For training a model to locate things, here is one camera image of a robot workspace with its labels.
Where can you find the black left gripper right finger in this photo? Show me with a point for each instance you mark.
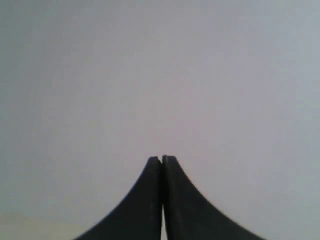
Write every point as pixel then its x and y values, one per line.
pixel 189 215

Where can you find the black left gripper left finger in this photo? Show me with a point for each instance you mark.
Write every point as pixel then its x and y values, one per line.
pixel 139 214

